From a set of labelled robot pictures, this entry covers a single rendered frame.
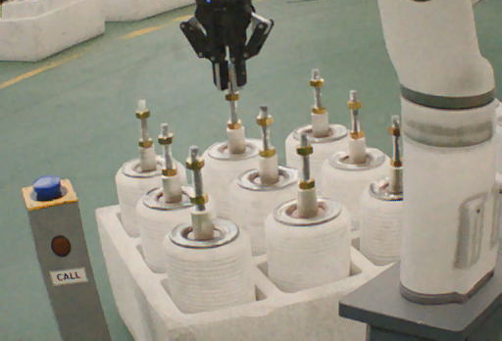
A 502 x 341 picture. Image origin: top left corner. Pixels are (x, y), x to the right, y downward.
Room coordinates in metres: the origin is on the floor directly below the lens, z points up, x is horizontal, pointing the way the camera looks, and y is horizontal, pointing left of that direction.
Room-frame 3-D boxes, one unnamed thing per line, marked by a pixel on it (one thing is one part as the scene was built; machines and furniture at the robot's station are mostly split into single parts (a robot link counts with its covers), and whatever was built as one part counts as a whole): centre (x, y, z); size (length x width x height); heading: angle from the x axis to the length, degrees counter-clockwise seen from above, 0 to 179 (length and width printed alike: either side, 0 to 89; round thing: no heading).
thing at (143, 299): (1.12, -0.02, 0.09); 0.39 x 0.39 x 0.18; 18
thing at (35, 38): (3.44, 0.79, 0.09); 0.39 x 0.39 x 0.18; 51
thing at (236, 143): (1.23, 0.02, 0.26); 0.02 x 0.02 x 0.03
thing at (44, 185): (0.95, 0.23, 0.32); 0.04 x 0.04 x 0.02
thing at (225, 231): (0.97, 0.06, 0.25); 0.08 x 0.08 x 0.01
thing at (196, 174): (0.97, 0.06, 0.31); 0.01 x 0.01 x 0.08; 8
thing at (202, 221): (0.97, 0.06, 0.26); 0.02 x 0.02 x 0.03
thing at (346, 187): (1.15, -0.13, 0.16); 0.10 x 0.10 x 0.18
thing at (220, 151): (1.23, 0.02, 0.25); 0.08 x 0.08 x 0.01
